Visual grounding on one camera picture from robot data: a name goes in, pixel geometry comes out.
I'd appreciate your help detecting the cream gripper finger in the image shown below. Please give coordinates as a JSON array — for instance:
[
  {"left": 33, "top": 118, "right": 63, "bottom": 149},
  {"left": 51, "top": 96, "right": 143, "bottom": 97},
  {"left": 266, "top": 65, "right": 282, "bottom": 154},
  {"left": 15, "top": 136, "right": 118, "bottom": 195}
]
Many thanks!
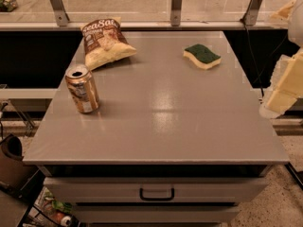
[
  {"left": 265, "top": 53, "right": 303, "bottom": 114},
  {"left": 270, "top": 0, "right": 296, "bottom": 21}
]

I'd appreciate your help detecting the green and yellow sponge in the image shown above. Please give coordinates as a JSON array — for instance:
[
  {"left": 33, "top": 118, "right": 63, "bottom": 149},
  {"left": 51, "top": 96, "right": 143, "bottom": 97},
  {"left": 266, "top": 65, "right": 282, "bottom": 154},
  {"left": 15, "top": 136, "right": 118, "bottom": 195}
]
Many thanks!
[{"left": 183, "top": 44, "right": 222, "bottom": 70}]

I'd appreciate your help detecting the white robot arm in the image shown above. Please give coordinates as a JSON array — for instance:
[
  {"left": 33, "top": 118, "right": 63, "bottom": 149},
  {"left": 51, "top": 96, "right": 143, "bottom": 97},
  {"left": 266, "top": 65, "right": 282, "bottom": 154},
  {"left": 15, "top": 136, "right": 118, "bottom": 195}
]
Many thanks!
[{"left": 262, "top": 0, "right": 303, "bottom": 118}]

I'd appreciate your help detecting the orange soda can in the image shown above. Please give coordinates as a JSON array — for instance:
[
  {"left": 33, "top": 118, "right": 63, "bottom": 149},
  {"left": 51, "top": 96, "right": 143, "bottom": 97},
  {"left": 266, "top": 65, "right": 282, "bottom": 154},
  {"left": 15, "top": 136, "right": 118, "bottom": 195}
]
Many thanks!
[{"left": 65, "top": 64, "right": 99, "bottom": 114}]

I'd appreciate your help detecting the grey top drawer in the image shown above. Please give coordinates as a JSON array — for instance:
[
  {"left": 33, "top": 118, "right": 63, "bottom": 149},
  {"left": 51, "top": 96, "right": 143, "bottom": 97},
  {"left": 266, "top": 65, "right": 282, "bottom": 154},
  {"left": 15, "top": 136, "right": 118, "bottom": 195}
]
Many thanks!
[{"left": 45, "top": 177, "right": 267, "bottom": 203}]

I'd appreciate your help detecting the grey drawer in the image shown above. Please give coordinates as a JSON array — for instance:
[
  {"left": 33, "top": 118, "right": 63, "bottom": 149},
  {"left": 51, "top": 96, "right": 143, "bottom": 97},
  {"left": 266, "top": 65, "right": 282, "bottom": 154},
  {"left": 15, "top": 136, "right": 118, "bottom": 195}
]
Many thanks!
[
  {"left": 73, "top": 205, "right": 239, "bottom": 224},
  {"left": 45, "top": 177, "right": 267, "bottom": 203}
]

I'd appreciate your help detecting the sea salt chips bag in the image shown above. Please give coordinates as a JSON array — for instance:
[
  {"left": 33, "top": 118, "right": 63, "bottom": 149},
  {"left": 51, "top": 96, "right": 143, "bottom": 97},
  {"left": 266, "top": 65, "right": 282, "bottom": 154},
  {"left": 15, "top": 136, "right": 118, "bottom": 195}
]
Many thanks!
[{"left": 81, "top": 17, "right": 136, "bottom": 70}]

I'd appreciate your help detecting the grey lower drawer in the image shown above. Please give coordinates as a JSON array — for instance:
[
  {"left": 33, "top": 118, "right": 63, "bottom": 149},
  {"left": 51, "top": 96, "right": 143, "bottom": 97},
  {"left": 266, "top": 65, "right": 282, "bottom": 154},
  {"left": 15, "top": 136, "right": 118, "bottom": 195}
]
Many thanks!
[{"left": 73, "top": 205, "right": 239, "bottom": 224}]

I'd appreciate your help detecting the clutter basket on floor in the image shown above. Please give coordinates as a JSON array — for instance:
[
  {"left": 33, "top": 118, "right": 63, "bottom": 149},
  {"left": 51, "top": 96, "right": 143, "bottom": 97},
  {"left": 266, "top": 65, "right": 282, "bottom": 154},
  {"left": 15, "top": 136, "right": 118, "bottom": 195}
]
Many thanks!
[{"left": 31, "top": 187, "right": 73, "bottom": 227}]

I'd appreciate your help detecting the brown bin at left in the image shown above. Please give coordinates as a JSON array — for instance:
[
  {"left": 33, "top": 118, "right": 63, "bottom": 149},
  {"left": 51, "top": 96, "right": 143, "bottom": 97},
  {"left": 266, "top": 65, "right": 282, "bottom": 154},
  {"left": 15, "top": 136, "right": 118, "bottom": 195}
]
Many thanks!
[{"left": 0, "top": 134, "right": 37, "bottom": 189}]

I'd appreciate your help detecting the right metal window bracket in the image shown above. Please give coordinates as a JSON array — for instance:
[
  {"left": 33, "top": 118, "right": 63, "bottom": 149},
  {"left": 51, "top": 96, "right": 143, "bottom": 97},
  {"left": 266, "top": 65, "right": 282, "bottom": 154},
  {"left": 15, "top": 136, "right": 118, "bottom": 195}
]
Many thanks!
[{"left": 241, "top": 0, "right": 263, "bottom": 26}]

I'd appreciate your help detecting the metal window bracket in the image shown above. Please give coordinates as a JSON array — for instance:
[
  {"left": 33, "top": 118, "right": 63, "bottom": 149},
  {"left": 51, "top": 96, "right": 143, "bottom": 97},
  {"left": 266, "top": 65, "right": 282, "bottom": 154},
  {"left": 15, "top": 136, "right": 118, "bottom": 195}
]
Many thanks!
[
  {"left": 170, "top": 0, "right": 183, "bottom": 26},
  {"left": 241, "top": 0, "right": 263, "bottom": 26},
  {"left": 49, "top": 0, "right": 69, "bottom": 26}
]

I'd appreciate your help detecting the middle metal window bracket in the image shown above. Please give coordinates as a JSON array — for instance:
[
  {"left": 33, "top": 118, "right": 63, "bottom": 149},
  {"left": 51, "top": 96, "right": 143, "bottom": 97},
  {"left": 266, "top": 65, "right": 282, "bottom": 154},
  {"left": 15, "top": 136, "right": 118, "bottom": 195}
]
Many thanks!
[{"left": 170, "top": 0, "right": 183, "bottom": 26}]

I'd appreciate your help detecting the black drawer handle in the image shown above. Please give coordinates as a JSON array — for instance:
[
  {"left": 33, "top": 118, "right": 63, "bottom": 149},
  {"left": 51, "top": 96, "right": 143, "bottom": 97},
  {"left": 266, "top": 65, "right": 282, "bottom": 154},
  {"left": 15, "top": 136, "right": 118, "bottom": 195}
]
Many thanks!
[{"left": 139, "top": 188, "right": 175, "bottom": 201}]

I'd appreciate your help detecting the left metal window bracket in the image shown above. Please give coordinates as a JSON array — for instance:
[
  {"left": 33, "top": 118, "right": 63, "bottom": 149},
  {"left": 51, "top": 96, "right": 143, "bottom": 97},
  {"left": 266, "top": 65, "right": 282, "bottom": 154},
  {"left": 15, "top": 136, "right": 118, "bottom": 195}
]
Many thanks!
[{"left": 49, "top": 0, "right": 69, "bottom": 26}]

